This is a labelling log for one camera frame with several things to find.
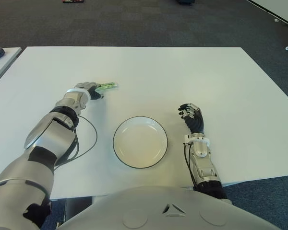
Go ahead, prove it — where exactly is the green white toothpaste tube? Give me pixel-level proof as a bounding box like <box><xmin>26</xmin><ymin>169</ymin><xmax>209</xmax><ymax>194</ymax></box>
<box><xmin>96</xmin><ymin>81</ymin><xmax>119</xmax><ymax>92</ymax></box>

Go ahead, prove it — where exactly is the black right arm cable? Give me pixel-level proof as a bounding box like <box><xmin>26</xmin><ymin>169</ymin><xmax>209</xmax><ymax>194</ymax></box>
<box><xmin>184</xmin><ymin>142</ymin><xmax>197</xmax><ymax>187</ymax></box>

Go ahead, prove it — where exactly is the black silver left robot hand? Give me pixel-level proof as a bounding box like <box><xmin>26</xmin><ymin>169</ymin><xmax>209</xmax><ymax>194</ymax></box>
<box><xmin>73</xmin><ymin>81</ymin><xmax>105</xmax><ymax>100</ymax></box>

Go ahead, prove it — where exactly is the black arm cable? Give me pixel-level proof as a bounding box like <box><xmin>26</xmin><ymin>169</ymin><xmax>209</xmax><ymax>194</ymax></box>
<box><xmin>184</xmin><ymin>142</ymin><xmax>197</xmax><ymax>187</ymax></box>
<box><xmin>55</xmin><ymin>116</ymin><xmax>98</xmax><ymax>168</ymax></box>

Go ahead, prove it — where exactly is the grey table leg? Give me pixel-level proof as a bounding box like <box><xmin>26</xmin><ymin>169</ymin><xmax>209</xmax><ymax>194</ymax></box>
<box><xmin>64</xmin><ymin>198</ymin><xmax>92</xmax><ymax>225</ymax></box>

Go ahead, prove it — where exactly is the white side table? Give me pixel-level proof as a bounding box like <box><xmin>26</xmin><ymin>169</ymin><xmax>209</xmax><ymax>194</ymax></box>
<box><xmin>0</xmin><ymin>47</ymin><xmax>23</xmax><ymax>89</ymax></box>

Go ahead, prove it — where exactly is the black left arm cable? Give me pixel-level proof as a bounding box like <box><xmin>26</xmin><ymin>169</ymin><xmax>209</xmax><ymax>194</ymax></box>
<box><xmin>55</xmin><ymin>116</ymin><xmax>98</xmax><ymax>168</ymax></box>

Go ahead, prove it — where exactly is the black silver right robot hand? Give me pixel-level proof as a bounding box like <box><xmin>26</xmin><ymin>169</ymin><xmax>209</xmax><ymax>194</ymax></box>
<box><xmin>178</xmin><ymin>103</ymin><xmax>204</xmax><ymax>135</ymax></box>

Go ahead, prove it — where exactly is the grey robot torso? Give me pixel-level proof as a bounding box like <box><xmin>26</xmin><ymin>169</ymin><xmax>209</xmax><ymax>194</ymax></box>
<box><xmin>56</xmin><ymin>185</ymin><xmax>283</xmax><ymax>230</ymax></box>

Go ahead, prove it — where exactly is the white plate with black rim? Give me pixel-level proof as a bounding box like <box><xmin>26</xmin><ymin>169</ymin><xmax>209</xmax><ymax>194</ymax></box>
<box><xmin>112</xmin><ymin>116</ymin><xmax>169</xmax><ymax>170</ymax></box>

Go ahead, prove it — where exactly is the white table with black edge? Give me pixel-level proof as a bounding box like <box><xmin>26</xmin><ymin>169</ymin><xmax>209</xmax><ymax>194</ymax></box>
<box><xmin>246</xmin><ymin>0</ymin><xmax>288</xmax><ymax>26</ymax></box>

